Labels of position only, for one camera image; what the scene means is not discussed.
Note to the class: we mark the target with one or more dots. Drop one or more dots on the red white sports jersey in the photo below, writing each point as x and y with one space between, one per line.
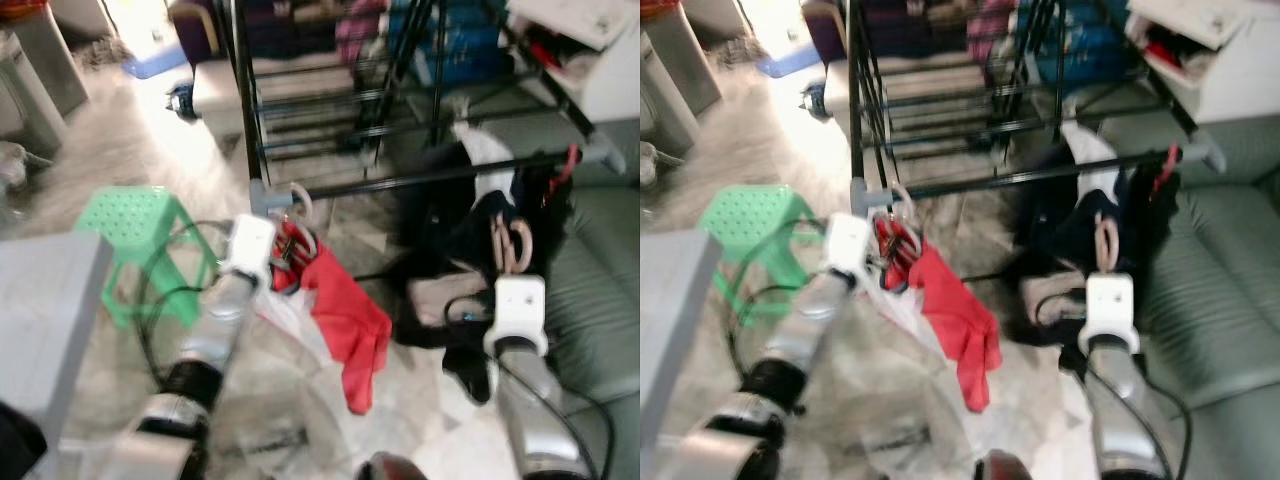
960 320
350 320

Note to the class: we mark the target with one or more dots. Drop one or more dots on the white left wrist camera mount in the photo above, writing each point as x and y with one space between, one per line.
848 245
248 245

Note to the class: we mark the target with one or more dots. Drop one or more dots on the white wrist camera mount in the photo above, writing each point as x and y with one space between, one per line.
848 245
248 245
518 315
1110 310

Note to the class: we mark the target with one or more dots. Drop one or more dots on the dark teal crumpled cloth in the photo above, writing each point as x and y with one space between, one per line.
180 100
818 100

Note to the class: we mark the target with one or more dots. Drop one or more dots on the white drawer cabinet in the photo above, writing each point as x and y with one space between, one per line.
1250 80
615 80

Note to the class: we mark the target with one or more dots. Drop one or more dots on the blue storage box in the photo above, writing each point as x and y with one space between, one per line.
1085 45
470 45

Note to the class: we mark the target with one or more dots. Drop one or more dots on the light blue table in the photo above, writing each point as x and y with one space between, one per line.
50 320
670 330

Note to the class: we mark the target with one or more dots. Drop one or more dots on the black metal drying rack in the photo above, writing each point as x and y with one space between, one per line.
865 195
262 198

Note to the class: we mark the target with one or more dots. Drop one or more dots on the purple armchair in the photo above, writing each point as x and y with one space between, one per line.
190 25
825 25

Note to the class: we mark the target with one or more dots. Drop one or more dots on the navy garment with white lining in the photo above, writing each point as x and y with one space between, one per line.
450 230
1060 230

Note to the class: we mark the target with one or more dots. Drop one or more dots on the grey plastic container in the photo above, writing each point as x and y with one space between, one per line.
695 60
60 60
665 100
25 100

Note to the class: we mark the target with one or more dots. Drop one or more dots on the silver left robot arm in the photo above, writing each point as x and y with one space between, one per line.
815 320
215 330

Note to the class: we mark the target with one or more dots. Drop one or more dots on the green plastic stool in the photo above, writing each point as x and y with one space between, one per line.
745 215
125 215

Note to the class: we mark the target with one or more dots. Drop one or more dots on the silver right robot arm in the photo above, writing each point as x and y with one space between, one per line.
1120 410
530 410

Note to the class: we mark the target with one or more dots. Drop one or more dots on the blue floor mat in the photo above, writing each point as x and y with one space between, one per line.
155 62
790 60

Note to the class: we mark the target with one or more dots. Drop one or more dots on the purple garment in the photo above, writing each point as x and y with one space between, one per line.
360 30
990 30

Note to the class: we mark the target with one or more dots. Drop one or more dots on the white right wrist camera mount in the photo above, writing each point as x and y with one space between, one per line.
518 315
1110 310

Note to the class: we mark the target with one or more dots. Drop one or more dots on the grey green leather sofa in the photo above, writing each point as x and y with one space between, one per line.
600 280
1220 280

